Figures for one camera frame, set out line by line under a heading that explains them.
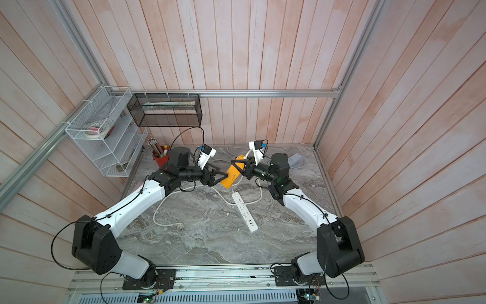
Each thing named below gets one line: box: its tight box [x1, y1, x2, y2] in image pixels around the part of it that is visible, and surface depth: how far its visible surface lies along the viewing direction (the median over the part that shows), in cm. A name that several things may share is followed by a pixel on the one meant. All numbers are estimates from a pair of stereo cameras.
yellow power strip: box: [220, 154, 245, 189], surface depth 75 cm
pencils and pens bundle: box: [141, 137, 172, 158], surface depth 103 cm
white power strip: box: [231, 191, 259, 233], surface depth 90 cm
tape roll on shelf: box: [83, 121, 109, 138], surface depth 75 cm
